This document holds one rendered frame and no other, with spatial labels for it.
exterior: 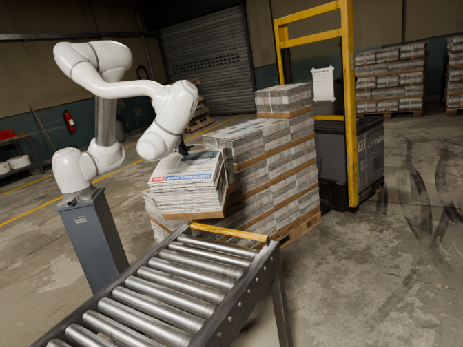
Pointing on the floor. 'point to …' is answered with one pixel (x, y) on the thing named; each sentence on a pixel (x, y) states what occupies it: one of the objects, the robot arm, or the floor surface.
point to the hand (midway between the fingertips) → (187, 130)
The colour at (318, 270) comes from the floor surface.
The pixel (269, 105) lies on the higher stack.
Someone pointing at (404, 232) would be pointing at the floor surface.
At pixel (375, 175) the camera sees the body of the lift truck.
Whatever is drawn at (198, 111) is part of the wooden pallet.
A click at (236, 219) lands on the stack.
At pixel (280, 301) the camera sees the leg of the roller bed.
